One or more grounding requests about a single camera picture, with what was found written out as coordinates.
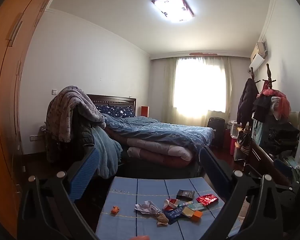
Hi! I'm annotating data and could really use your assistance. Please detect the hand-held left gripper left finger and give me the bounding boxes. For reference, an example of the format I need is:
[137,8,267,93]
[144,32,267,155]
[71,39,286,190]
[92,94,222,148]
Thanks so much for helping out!
[17,145,103,240]

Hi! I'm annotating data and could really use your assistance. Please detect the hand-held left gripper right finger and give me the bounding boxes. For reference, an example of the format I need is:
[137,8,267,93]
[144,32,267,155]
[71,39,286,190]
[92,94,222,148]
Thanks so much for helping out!
[199,146,294,240]

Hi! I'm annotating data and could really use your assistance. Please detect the red foil wrapper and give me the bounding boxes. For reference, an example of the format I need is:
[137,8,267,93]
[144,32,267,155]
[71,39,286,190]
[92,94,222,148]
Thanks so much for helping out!
[196,194,219,206]

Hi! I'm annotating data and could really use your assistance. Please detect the dark snack packet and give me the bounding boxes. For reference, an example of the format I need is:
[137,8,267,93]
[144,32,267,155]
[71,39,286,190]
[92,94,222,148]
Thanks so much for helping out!
[176,189,195,201]

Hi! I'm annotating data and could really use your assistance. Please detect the orange sponge block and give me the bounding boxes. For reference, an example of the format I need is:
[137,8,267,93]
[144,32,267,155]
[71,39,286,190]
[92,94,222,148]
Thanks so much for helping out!
[191,210,203,222]

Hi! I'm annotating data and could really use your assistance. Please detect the red and white carton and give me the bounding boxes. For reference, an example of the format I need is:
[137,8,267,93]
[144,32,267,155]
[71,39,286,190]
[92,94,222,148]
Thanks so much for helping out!
[162,198,180,211]

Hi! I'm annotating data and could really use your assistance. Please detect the light blue fleece blanket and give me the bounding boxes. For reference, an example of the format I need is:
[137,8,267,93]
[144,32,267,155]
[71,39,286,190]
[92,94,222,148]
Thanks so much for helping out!
[91,126,123,179]

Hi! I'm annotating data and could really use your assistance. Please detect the red plastic bin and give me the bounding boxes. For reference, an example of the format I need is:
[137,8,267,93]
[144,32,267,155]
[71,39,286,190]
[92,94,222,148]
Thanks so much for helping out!
[230,129,238,155]

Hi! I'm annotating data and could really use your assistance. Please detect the dark padded jacket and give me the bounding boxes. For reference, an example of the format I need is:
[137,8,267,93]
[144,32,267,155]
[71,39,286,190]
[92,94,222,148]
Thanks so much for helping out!
[46,100,95,163]

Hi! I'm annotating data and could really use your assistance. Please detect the black suitcase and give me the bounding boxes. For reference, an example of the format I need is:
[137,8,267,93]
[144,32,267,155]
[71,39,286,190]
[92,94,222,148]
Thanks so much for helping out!
[207,117,226,148]

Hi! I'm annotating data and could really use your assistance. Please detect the teal tissue packet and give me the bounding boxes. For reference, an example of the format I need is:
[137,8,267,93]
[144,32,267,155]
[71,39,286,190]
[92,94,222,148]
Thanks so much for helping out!
[187,202,207,211]

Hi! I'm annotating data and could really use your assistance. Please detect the dark wooden cabinet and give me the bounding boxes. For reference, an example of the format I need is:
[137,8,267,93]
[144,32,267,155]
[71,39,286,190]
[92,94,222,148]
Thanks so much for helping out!
[242,140,298,195]

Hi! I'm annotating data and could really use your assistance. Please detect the small cream box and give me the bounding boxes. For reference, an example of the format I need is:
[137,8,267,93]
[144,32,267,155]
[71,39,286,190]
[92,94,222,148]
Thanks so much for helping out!
[182,207,196,218]

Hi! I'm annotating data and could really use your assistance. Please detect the blue striped tablecloth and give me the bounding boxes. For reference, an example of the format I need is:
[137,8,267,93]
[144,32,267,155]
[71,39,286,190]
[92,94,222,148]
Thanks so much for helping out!
[95,176,243,240]

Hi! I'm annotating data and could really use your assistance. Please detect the folded pink quilt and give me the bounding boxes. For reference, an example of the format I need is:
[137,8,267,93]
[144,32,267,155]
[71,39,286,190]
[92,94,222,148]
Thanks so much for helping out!
[127,140,194,168]

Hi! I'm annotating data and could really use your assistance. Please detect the dark blue packet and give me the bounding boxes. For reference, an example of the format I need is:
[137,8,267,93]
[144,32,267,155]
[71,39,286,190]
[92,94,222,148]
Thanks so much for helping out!
[164,209,184,225]

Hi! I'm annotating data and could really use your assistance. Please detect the grey fleece blanket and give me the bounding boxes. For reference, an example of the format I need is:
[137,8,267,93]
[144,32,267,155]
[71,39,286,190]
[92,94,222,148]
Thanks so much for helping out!
[46,85,107,143]

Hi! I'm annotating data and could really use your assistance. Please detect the blue star print pillow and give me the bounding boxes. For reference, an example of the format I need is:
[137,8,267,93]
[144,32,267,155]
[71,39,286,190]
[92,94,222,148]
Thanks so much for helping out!
[94,104,136,118]

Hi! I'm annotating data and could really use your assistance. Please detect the bed with blue duvet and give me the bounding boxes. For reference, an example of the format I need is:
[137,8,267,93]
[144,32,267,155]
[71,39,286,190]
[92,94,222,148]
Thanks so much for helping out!
[102,114,214,155]

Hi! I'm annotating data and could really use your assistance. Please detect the crumpled brown tissue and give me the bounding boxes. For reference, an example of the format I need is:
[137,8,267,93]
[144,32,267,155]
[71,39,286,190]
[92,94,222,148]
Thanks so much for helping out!
[156,212,169,227]

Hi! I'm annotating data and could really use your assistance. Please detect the crumpled white paper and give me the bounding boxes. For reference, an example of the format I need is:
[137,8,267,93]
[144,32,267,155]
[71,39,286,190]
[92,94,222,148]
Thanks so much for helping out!
[135,200,162,215]

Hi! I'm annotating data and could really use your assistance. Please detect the pile of dark clothes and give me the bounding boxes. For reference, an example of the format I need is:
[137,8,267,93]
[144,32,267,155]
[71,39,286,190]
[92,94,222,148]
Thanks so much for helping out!
[265,122,300,155]

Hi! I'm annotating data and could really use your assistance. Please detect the dark hanging coat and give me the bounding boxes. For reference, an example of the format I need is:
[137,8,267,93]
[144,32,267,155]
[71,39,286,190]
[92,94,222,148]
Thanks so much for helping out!
[237,78,260,128]

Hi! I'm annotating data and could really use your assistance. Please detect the dark wooden headboard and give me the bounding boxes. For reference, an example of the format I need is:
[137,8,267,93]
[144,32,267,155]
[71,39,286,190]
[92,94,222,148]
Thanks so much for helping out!
[86,94,137,118]

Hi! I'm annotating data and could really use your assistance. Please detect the pile of papers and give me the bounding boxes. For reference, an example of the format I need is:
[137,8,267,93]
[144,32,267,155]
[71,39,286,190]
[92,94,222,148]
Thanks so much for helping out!
[275,155,300,180]

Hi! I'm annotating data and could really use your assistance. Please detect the red hanging clothes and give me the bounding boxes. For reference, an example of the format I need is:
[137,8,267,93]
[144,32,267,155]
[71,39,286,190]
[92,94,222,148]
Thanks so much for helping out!
[256,89,292,120]

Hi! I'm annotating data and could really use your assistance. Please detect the cream window curtain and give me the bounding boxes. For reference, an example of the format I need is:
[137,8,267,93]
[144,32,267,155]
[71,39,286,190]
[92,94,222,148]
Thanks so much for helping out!
[162,55,234,127]

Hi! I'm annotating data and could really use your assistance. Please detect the wooden coat rack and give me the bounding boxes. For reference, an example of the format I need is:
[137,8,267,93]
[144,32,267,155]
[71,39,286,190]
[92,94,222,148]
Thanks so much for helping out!
[249,64,277,90]

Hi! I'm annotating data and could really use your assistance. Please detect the orange wooden wardrobe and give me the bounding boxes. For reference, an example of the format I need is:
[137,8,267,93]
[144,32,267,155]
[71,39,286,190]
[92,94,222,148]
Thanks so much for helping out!
[0,0,65,238]

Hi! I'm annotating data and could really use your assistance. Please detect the square ceiling light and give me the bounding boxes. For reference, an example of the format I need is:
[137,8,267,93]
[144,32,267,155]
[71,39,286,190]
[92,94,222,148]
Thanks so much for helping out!
[151,0,195,23]

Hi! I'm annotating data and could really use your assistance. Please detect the white wall air conditioner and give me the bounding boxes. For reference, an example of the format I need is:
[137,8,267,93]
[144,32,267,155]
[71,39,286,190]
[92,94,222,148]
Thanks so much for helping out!
[249,41,268,71]

